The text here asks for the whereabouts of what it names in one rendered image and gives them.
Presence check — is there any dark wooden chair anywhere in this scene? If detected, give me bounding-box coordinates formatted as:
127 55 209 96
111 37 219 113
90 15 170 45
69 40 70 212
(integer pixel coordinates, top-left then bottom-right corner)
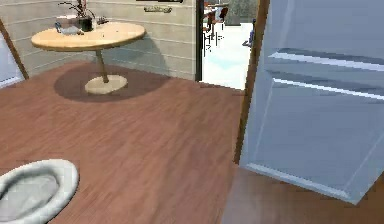
203 6 230 48

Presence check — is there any round light wood table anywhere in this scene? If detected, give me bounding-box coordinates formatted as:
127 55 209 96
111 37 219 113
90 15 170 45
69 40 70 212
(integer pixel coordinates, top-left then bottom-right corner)
30 21 147 96

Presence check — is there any pale blue room door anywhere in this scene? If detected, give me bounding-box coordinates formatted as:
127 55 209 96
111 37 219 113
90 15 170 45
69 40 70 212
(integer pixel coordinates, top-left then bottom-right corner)
239 0 384 205

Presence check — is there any dark potted house plant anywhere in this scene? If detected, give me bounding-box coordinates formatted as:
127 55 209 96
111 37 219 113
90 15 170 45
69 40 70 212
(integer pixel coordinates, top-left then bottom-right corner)
58 0 109 33

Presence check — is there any pale blue window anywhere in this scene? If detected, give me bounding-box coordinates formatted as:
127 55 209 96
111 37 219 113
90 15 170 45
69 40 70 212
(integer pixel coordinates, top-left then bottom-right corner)
0 31 25 88

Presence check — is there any grey wall ornament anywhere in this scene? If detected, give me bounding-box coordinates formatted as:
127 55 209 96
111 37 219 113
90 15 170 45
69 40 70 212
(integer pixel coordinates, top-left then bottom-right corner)
143 5 173 14

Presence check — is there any dark framed wall picture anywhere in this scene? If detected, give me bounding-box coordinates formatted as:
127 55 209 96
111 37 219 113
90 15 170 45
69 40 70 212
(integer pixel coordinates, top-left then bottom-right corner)
135 0 184 4

